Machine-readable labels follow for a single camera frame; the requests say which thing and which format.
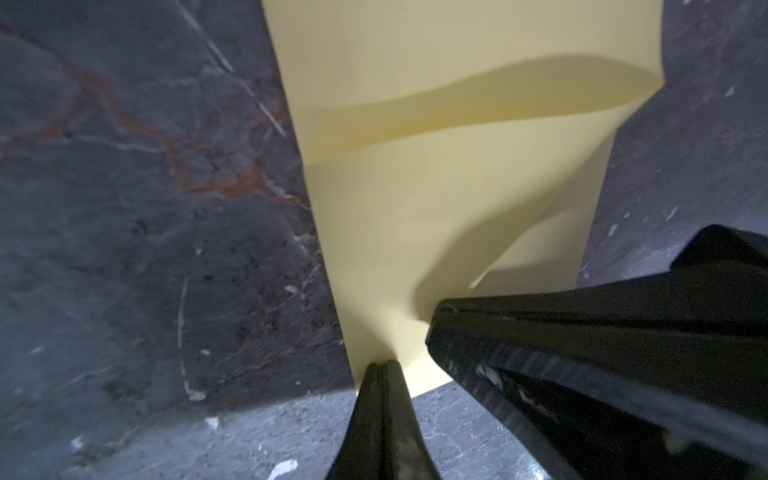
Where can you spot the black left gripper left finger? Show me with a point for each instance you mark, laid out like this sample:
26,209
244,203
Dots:
360,454

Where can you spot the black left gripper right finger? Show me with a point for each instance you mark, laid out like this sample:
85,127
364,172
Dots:
404,453

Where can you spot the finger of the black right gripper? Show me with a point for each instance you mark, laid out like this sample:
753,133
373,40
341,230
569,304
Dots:
656,377

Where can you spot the yellow square paper sheet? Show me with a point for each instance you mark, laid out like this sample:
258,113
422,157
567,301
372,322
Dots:
454,148

